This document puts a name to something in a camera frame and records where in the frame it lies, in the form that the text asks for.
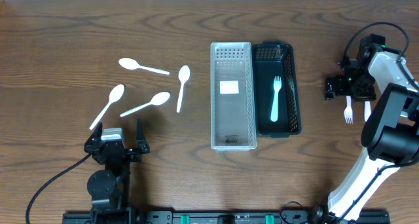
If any white fork tines down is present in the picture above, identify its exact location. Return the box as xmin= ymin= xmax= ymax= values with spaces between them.
xmin=344 ymin=96 xmax=354 ymax=124

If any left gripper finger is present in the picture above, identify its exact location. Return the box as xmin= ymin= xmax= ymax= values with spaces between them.
xmin=85 ymin=122 xmax=103 ymax=145
xmin=136 ymin=119 xmax=146 ymax=147

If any black cable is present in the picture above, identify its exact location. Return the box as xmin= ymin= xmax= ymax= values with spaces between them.
xmin=342 ymin=22 xmax=419 ymax=90
xmin=25 ymin=153 xmax=93 ymax=224

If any black plastic basket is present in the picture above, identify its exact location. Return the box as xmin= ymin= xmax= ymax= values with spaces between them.
xmin=252 ymin=41 xmax=302 ymax=138

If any white fork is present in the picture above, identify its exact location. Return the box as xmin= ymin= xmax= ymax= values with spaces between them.
xmin=270 ymin=76 xmax=282 ymax=122

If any clear plastic basket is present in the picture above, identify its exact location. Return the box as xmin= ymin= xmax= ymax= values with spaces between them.
xmin=210 ymin=42 xmax=257 ymax=151

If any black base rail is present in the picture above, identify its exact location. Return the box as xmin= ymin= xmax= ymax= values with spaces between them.
xmin=62 ymin=210 xmax=391 ymax=224

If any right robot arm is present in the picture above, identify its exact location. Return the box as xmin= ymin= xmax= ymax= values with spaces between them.
xmin=313 ymin=34 xmax=418 ymax=223

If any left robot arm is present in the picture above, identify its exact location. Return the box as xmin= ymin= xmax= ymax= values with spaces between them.
xmin=84 ymin=120 xmax=150 ymax=223

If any right black cable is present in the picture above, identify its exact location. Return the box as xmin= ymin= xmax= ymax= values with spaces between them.
xmin=342 ymin=22 xmax=419 ymax=90

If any white label in basket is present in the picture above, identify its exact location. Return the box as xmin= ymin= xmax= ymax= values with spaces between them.
xmin=219 ymin=81 xmax=240 ymax=94

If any left black cable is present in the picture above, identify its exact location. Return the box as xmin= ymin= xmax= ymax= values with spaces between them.
xmin=25 ymin=153 xmax=93 ymax=224

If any white spoon group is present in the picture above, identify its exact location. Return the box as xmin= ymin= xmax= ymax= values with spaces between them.
xmin=364 ymin=101 xmax=372 ymax=122

